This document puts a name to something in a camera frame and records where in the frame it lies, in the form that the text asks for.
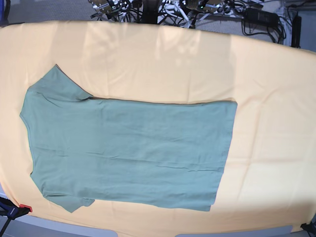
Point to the green T-shirt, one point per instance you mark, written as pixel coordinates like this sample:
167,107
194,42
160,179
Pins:
86,148

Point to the yellow table cloth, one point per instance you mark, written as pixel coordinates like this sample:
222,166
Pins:
270,175

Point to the black power adapter brick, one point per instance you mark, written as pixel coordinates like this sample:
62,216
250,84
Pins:
260,17

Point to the black box far right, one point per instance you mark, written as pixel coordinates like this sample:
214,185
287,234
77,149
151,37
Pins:
296,31

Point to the red and blue clamp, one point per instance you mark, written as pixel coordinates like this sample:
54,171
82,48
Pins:
11,212

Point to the black clamp right corner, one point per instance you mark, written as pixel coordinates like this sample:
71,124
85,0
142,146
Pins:
310,228

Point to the black centre stand post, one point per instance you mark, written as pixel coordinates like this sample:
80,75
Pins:
150,11

